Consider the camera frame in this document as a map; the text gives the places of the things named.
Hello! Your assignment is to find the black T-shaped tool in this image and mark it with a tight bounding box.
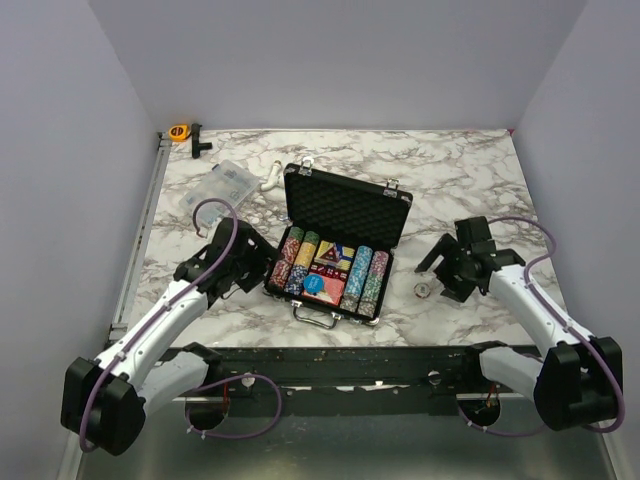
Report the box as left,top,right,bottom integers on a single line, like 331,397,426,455
191,123,213,159

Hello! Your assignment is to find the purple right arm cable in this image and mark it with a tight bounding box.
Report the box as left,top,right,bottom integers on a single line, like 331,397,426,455
457,216,626,437

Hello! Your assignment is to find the black poker chip case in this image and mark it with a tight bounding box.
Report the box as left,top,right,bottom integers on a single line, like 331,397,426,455
265,160,413,326

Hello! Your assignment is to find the white red poker chip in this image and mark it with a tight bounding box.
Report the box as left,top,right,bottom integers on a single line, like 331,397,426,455
414,282,431,299

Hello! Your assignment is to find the red playing card deck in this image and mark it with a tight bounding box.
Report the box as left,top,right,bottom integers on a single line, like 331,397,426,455
302,277,345,306

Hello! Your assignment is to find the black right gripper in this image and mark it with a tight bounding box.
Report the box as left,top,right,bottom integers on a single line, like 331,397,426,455
417,233,478,303

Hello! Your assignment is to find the red dice row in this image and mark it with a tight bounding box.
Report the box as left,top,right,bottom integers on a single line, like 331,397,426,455
317,265,348,282

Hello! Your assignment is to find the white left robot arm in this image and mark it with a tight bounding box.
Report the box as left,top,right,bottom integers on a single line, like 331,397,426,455
61,217,279,456

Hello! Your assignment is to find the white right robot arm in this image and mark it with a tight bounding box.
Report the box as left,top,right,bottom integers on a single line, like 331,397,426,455
415,216,626,434

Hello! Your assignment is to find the boxed card deck in case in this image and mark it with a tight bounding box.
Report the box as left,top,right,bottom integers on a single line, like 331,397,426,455
314,240,356,270

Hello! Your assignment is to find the clear plastic organizer box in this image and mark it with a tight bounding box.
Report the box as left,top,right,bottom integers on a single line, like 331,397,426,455
178,160,259,216

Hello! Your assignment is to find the orange tape measure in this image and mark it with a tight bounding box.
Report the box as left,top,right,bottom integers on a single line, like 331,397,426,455
168,124,192,143

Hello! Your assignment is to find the white pipe fitting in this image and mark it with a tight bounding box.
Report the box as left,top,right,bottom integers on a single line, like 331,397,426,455
260,160,284,192

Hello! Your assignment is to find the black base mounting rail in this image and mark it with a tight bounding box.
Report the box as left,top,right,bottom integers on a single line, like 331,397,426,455
181,347,506,417

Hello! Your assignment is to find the blue small blind button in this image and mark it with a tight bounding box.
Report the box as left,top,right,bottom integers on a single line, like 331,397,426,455
303,273,325,296

